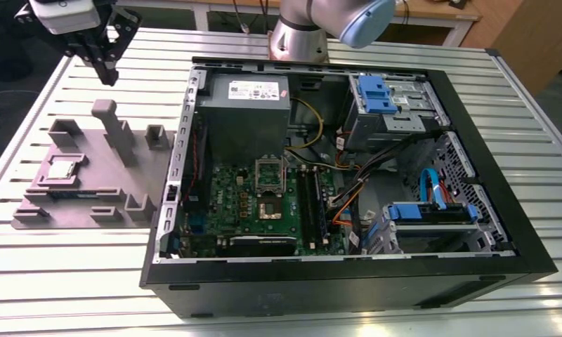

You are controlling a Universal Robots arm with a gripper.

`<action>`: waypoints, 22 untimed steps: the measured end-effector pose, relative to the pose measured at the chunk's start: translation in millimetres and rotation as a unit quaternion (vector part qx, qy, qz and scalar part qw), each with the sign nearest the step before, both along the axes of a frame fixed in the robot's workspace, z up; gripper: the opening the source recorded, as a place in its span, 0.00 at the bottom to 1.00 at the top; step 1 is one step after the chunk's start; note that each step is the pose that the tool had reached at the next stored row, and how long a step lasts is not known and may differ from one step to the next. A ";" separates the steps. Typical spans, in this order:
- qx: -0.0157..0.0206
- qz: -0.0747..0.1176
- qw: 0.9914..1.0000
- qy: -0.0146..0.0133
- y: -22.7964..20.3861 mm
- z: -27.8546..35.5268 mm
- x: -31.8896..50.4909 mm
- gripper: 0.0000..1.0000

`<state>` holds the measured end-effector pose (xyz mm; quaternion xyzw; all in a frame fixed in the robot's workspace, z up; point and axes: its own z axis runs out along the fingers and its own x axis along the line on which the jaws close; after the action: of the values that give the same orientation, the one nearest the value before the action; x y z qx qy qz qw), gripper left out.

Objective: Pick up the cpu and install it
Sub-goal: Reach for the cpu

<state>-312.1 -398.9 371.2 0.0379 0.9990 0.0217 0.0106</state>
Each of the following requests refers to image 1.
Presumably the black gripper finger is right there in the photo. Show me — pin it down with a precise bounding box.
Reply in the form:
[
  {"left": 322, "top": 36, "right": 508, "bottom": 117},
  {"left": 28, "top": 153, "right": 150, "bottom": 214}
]
[
  {"left": 103, "top": 8, "right": 143, "bottom": 87},
  {"left": 51, "top": 31, "right": 111, "bottom": 86}
]

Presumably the silver CPU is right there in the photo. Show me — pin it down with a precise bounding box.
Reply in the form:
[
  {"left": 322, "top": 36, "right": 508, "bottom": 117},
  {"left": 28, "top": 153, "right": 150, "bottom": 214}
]
[{"left": 46, "top": 161, "right": 82, "bottom": 180}]

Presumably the CPU socket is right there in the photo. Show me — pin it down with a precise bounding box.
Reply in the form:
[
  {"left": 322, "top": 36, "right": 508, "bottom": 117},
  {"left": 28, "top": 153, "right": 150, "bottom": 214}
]
[{"left": 257, "top": 198, "right": 285, "bottom": 220}]

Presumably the grey power supply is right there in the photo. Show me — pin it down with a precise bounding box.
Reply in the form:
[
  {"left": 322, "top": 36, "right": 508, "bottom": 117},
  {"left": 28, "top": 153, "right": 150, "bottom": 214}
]
[{"left": 195, "top": 74, "right": 293, "bottom": 168}]

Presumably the grey printed parts rack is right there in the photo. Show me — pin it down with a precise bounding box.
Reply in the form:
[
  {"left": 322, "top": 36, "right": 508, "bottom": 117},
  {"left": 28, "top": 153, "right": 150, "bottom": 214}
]
[{"left": 11, "top": 99, "right": 178, "bottom": 230}]

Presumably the green RAM stick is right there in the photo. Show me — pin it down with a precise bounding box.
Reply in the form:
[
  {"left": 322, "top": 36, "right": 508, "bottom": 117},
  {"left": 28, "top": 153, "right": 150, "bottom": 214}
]
[{"left": 46, "top": 190, "right": 123, "bottom": 199}]

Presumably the metal socket cover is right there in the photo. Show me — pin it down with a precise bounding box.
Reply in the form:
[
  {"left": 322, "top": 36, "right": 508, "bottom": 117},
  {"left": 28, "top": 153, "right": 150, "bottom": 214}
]
[{"left": 254, "top": 156, "right": 290, "bottom": 196}]

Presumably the green motherboard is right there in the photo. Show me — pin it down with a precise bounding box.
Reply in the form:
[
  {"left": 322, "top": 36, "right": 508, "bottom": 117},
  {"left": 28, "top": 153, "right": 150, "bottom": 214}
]
[{"left": 175, "top": 163, "right": 353, "bottom": 259}]

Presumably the metal drive cage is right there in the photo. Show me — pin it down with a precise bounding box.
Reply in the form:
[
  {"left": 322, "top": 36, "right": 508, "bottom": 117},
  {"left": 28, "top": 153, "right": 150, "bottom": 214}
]
[{"left": 345, "top": 74, "right": 452, "bottom": 152}]

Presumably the black RAM slot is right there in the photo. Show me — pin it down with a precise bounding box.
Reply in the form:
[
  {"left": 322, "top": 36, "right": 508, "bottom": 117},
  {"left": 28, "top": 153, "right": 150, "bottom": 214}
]
[
  {"left": 310, "top": 166, "right": 331, "bottom": 244},
  {"left": 297, "top": 166, "right": 314, "bottom": 249}
]

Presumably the black graphics card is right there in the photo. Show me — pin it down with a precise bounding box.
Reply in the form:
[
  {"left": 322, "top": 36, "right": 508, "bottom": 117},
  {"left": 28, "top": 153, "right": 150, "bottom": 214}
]
[{"left": 218, "top": 234, "right": 297, "bottom": 257}]

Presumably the hard disk in blue carrier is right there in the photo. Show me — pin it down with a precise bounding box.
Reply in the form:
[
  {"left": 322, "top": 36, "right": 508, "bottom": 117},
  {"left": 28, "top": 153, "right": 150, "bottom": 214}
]
[{"left": 388, "top": 202, "right": 480, "bottom": 225}]

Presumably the black PC case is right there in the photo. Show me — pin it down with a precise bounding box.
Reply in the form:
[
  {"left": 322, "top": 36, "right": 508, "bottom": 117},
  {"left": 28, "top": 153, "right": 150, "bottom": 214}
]
[{"left": 139, "top": 55, "right": 559, "bottom": 319}]

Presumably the metal disk bay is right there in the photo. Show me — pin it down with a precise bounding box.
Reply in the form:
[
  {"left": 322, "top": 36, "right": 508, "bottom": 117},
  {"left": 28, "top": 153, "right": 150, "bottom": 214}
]
[{"left": 360, "top": 201, "right": 517, "bottom": 256}]

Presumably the wooden cabinet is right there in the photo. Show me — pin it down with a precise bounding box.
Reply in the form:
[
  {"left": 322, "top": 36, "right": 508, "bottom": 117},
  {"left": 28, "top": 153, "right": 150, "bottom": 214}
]
[{"left": 461, "top": 0, "right": 562, "bottom": 96}]

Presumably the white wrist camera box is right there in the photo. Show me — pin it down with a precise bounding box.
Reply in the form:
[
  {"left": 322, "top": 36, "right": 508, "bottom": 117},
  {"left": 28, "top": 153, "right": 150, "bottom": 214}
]
[{"left": 27, "top": 0, "right": 102, "bottom": 35}]

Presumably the hanging cable with plug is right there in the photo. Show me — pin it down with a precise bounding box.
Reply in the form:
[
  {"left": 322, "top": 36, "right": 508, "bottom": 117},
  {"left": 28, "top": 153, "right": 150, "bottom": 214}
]
[{"left": 231, "top": 0, "right": 253, "bottom": 34}]

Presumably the yellow wire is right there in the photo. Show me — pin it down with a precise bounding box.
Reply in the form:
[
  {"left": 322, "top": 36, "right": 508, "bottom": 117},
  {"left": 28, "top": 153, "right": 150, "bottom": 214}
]
[{"left": 285, "top": 98, "right": 325, "bottom": 151}]

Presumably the locking lever wire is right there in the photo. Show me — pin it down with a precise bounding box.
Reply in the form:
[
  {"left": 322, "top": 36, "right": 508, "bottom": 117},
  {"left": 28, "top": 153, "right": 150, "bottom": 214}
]
[{"left": 283, "top": 154, "right": 294, "bottom": 194}]

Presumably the blue drive latch bracket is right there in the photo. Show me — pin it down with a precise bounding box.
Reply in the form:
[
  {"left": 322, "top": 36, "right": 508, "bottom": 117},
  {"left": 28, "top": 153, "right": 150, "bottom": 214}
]
[{"left": 357, "top": 75, "right": 400, "bottom": 115}]

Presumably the white black wire bundle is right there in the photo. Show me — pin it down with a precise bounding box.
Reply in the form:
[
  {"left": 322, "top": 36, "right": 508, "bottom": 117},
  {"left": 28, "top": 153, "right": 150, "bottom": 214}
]
[{"left": 285, "top": 147, "right": 364, "bottom": 173}]

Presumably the black cable bundle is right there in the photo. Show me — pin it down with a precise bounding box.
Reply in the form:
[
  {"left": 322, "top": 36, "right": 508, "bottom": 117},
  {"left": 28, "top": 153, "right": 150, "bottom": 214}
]
[{"left": 327, "top": 129, "right": 452, "bottom": 211}]

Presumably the wooden desk white frame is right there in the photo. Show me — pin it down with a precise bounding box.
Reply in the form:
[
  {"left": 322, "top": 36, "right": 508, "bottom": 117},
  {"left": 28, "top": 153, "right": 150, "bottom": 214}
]
[{"left": 187, "top": 0, "right": 482, "bottom": 48}]

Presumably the orange wire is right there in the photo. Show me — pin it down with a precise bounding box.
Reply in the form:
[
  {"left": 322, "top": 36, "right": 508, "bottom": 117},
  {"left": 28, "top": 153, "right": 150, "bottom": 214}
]
[{"left": 331, "top": 196, "right": 358, "bottom": 226}]

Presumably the blue wire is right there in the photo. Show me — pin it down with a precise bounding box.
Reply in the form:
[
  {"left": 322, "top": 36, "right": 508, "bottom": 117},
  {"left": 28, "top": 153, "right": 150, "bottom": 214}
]
[{"left": 420, "top": 168, "right": 457, "bottom": 211}]

